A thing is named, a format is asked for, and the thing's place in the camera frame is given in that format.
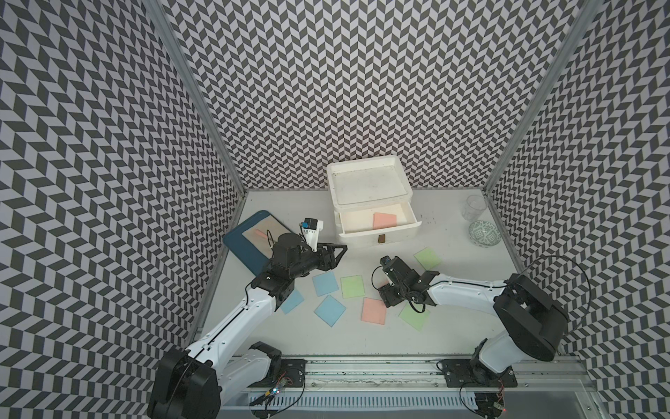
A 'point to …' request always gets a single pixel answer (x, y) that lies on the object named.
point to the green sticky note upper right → (428, 257)
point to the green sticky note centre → (352, 286)
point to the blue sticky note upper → (325, 284)
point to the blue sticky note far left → (293, 301)
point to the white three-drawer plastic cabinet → (372, 200)
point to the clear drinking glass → (475, 204)
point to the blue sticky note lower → (330, 311)
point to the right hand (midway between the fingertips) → (391, 293)
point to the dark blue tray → (242, 249)
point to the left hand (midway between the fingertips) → (340, 249)
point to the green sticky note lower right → (414, 319)
